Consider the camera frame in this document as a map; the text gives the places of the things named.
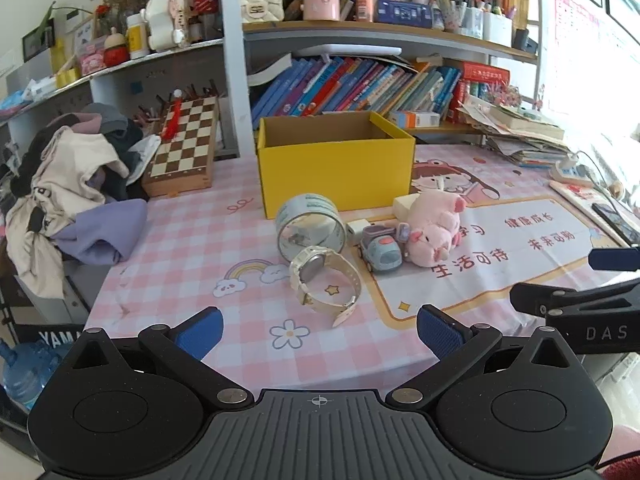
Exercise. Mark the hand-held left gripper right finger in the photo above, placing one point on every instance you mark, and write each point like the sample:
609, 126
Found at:
440, 332

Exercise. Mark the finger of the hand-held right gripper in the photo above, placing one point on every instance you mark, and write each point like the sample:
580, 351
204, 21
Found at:
612, 259
565, 297

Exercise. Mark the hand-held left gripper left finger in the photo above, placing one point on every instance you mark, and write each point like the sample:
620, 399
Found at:
200, 332

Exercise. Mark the pink pig plush toy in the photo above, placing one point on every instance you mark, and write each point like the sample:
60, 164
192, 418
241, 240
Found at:
432, 220

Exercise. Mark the white wristwatch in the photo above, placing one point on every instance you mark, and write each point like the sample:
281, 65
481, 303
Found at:
312, 265

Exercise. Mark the white rectangular block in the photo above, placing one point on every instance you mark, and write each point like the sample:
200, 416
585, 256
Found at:
401, 206

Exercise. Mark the clear printed tape roll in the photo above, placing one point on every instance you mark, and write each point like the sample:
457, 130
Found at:
310, 205

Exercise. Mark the yellow cardboard box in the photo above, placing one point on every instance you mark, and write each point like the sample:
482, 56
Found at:
330, 175

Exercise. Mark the black smartphone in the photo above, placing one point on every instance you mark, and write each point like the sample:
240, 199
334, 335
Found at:
615, 220

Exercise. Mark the white board with red print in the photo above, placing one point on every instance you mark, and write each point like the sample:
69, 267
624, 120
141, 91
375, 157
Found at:
575, 192

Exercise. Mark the white power strip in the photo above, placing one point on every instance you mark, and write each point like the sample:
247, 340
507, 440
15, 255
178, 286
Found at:
570, 172

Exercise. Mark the grey and purple toy car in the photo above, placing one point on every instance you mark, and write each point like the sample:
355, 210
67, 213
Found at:
380, 252

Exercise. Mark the small white charger plug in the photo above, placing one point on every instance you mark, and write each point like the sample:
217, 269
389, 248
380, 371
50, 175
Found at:
356, 232

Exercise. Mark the purple garment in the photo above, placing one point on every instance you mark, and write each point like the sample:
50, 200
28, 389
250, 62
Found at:
105, 230

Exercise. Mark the black case with white lettering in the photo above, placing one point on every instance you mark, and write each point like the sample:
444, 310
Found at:
50, 336

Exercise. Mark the stack of papers and booklets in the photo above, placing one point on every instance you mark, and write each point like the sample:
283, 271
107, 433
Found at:
520, 135

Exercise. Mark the blue water bottle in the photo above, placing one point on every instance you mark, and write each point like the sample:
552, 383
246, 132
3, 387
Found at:
25, 375

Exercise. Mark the wooden chessboard box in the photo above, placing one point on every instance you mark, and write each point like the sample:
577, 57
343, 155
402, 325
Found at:
185, 140

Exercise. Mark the cream garment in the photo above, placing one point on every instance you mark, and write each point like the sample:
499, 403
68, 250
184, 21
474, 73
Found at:
55, 185

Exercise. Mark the dark garments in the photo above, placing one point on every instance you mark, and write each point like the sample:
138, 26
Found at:
120, 135

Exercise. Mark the red tassel ornament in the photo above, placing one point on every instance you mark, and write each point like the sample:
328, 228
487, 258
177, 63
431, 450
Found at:
172, 120

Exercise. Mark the orange and white carton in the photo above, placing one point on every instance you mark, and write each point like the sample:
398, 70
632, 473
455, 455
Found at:
412, 119

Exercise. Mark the red box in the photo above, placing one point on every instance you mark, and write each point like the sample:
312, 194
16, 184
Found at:
482, 73

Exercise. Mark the white bookshelf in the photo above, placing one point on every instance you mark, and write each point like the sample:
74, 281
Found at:
232, 85

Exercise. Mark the white pen holder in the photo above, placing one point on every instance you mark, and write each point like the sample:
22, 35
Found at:
497, 30

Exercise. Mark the row of colourful books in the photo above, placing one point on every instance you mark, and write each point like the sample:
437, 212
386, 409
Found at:
340, 90

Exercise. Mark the thick book with white pages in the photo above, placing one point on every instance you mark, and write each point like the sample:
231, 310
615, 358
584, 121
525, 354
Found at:
270, 72

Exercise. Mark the red and wooden round doll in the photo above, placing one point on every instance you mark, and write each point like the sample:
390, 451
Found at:
116, 52

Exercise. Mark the pink patterned box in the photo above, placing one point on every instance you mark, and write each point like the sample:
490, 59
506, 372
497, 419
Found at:
91, 60

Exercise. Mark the white flat lamp head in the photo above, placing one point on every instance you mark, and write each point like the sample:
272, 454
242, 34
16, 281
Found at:
350, 51

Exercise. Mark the white jar with yellow label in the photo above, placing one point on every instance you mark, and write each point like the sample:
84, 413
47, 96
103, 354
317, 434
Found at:
137, 35

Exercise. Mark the white and pink toy figure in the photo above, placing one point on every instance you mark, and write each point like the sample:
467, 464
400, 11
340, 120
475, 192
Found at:
162, 20

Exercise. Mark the blue patterned case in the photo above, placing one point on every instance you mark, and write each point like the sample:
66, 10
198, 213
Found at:
402, 12

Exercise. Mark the orange bottle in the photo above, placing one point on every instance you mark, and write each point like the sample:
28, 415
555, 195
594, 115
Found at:
364, 2

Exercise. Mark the wall chart with red print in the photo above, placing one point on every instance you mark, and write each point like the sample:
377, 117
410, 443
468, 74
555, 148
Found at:
575, 25

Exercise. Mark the black picture frame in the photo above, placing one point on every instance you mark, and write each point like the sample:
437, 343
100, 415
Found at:
37, 42

